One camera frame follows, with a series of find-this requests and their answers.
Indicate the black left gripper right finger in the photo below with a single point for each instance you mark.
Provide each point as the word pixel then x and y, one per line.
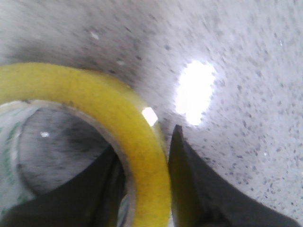
pixel 202 198

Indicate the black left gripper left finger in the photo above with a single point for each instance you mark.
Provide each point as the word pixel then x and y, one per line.
pixel 90 199

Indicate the yellow tape roll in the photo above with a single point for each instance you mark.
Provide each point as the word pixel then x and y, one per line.
pixel 118 109

